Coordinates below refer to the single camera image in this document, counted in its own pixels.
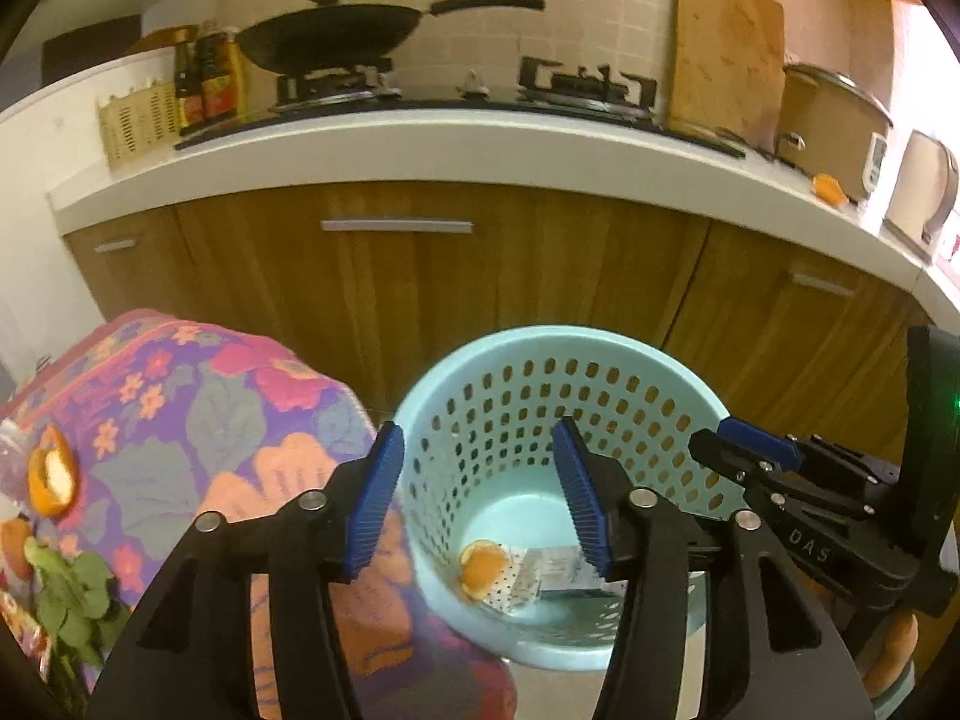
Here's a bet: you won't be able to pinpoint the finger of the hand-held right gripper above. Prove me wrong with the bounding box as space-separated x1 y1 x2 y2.
716 418 803 467
688 429 796 500

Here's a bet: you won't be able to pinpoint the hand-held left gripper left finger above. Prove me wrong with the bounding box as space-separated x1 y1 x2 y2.
86 420 410 720

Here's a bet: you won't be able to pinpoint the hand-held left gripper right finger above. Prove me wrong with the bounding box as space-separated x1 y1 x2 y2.
551 416 875 720

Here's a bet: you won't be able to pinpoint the white wrapper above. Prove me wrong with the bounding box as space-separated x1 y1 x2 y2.
487 544 623 608

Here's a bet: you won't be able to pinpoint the orange peel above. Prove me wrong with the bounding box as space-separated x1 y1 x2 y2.
459 540 509 602
0 517 35 580
28 424 78 518

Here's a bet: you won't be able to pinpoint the light blue perforated plastic basket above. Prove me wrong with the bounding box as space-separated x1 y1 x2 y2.
390 326 732 672

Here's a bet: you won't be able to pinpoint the green vegetable leaves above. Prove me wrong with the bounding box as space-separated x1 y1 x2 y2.
26 536 130 670

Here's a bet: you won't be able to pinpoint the person's right hand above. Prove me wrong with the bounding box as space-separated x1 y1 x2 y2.
861 604 920 698

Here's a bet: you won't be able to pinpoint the floral printed cloth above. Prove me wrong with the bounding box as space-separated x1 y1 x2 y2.
0 307 518 720

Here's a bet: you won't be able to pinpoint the wooden kitchen cabinet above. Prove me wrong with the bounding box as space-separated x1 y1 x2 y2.
60 180 938 466

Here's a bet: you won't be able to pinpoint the cream electric kettle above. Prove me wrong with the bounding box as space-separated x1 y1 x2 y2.
885 129 960 245

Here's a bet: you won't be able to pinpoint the beige rice cooker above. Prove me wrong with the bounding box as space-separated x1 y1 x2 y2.
776 64 895 200

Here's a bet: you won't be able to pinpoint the wooden cutting board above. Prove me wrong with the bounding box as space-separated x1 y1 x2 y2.
666 0 787 151

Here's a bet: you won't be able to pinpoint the black burner grate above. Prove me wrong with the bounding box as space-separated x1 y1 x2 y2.
517 56 659 119
276 60 402 106

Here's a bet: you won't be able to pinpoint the black gas stove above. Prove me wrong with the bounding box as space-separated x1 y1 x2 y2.
174 56 747 158

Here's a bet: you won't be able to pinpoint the cream woven plastic basket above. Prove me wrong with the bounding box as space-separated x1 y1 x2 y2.
96 79 181 170

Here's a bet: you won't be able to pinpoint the small dark sauce bottle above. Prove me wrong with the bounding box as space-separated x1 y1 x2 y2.
174 37 205 132

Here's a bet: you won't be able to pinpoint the black wok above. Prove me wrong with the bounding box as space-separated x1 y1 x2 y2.
238 0 546 78

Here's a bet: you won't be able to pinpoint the long silver cabinet handle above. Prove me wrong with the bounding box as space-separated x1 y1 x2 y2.
321 219 475 235

